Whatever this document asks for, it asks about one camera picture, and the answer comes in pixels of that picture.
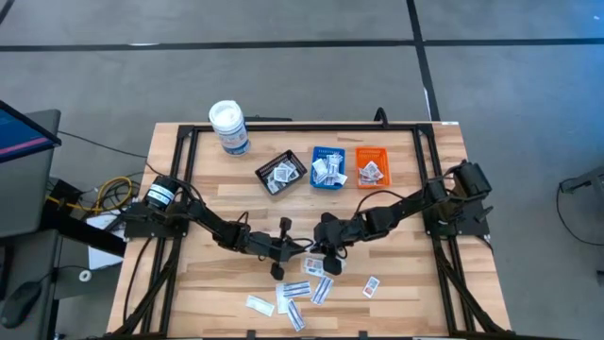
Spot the black computer mouse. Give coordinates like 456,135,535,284
0,281,42,330

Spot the black plastic basket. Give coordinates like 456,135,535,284
254,149,309,196

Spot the black support bar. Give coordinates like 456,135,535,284
42,178,127,259

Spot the white wipes canister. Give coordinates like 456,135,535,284
208,99,251,157

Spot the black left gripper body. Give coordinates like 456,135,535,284
254,216,301,281

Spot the dark desk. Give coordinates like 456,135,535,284
0,226,62,340

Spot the yellow cable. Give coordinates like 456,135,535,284
45,176,135,214

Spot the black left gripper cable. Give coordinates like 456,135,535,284
235,211,316,251

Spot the white paper sheet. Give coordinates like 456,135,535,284
87,214,127,271

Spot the orange plastic basket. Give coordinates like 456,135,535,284
354,146,394,190

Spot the grey floor stand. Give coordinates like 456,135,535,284
560,164,604,194

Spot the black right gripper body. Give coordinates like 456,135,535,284
313,212,362,277

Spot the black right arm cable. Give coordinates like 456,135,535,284
353,188,407,218

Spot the computer monitor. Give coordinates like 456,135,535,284
0,99,62,164

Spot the blue plastic basket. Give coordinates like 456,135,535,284
310,145,349,191

